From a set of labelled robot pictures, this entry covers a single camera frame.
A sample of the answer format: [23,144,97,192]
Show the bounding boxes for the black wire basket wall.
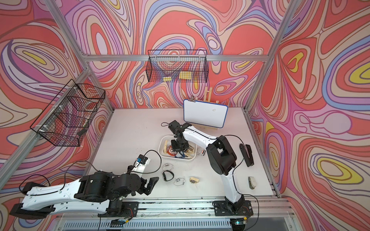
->
[145,49,209,83]
[30,80,106,147]

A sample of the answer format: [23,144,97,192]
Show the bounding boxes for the cream strap gold watch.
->
[185,146,195,158]

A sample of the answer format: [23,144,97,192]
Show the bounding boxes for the white pink strap watch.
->
[162,163,174,171]

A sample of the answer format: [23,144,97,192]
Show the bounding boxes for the white orange strap watch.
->
[197,148,205,156]

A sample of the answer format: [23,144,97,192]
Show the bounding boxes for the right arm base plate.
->
[212,200,254,218]

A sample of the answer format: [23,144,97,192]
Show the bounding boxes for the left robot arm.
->
[9,171,159,219]

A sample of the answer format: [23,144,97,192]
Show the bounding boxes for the black smart watch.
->
[162,170,174,182]

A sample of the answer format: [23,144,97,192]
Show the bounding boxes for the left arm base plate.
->
[98,200,139,218]

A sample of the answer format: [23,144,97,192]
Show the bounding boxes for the black wire basket left wall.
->
[30,80,106,147]

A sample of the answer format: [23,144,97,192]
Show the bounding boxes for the white plastic storage box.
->
[158,135,198,162]

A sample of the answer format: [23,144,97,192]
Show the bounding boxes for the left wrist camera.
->
[135,155,148,166]

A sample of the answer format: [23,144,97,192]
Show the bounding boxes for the black wire basket back wall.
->
[145,49,209,83]

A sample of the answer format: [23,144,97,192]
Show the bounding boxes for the yellow sticky note large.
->
[179,71,192,80]

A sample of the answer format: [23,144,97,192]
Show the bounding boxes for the red translucent watch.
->
[167,147,177,158]

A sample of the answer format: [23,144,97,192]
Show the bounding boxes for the beige long strap watch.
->
[163,140,168,154]

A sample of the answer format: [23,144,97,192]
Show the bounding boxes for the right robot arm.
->
[168,120,245,215]

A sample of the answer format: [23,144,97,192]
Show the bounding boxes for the small whiteboard blue frame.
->
[183,99,229,129]

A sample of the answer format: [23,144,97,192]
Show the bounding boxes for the wooden easel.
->
[188,86,220,131]

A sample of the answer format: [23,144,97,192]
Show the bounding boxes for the aluminium rail front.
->
[51,197,301,231]

